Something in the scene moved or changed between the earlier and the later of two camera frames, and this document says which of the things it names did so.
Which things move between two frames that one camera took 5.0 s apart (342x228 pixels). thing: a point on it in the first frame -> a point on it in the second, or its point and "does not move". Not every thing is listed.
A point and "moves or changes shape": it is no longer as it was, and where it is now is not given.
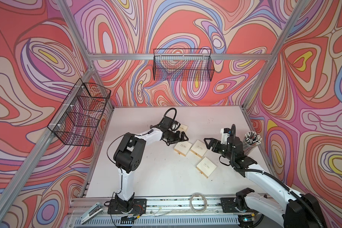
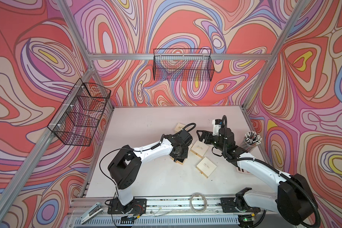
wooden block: x=183 y=148 moves or changes shape
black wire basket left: x=75 y=121 does not move
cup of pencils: x=251 y=139 does not move
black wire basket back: x=185 y=64 does not move
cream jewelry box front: x=206 y=167 does not move
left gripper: x=177 y=137 -> x=185 y=154
